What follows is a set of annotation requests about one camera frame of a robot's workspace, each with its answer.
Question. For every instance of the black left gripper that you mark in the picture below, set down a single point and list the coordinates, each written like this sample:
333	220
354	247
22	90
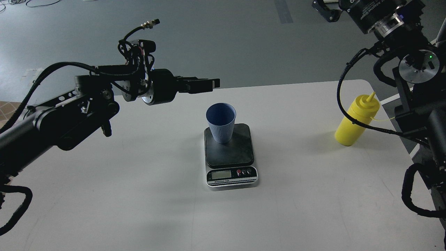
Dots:
163	86

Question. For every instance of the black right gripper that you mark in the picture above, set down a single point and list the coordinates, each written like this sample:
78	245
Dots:
365	13

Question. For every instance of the blue ribbed cup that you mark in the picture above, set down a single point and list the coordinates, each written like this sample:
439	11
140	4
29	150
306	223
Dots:
221	120

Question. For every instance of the yellow squeeze bottle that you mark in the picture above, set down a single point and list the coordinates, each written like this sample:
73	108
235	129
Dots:
361	112

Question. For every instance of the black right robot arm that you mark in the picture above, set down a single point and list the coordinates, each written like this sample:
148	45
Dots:
408	61

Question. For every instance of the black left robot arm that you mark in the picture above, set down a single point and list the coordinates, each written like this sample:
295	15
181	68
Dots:
68	119

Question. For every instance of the digital kitchen scale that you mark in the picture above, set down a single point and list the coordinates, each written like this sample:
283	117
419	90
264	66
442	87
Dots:
231	164

